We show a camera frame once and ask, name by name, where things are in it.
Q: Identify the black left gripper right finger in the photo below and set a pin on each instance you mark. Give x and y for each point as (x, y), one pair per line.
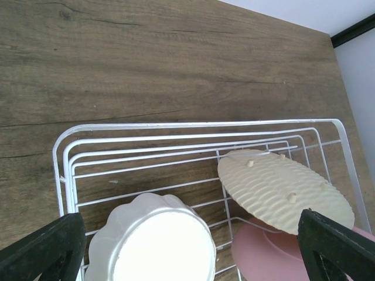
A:
(330, 251)

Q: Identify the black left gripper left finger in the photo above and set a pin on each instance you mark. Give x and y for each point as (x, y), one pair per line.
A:
(53, 252)

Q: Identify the pink plate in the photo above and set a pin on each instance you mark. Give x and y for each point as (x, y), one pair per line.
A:
(262, 252)

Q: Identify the yellow woven bamboo tray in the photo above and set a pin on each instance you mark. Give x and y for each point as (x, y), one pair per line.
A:
(276, 189)

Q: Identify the white scalloped bowl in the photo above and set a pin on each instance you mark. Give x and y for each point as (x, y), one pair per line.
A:
(152, 238)

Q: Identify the white wire dish rack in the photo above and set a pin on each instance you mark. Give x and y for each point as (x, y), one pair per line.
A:
(98, 167)

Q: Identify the black aluminium frame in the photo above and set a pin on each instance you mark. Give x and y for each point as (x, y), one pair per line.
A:
(354, 31)

